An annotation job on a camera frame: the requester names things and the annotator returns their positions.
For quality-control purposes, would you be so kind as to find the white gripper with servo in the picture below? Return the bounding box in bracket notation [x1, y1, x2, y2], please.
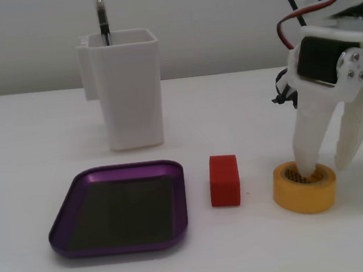
[281, 19, 363, 178]

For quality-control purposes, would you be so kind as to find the black pen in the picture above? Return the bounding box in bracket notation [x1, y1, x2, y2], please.
[95, 0, 113, 47]

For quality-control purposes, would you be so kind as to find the purple metal tray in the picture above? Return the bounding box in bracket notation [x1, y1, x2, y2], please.
[41, 157, 192, 263]

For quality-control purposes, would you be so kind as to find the red rectangular block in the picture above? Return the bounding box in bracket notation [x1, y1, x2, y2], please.
[206, 152, 244, 209]

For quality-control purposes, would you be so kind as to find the yellow tape roll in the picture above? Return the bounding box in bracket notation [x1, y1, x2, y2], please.
[269, 156, 340, 218]

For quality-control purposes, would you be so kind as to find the red black white servo cable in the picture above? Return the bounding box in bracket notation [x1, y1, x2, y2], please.
[273, 0, 359, 52]

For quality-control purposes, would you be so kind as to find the white plastic pen holder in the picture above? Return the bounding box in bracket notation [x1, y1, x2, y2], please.
[74, 26, 170, 155]

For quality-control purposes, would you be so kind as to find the black cable tie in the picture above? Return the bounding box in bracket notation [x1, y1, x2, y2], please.
[268, 67, 300, 111]

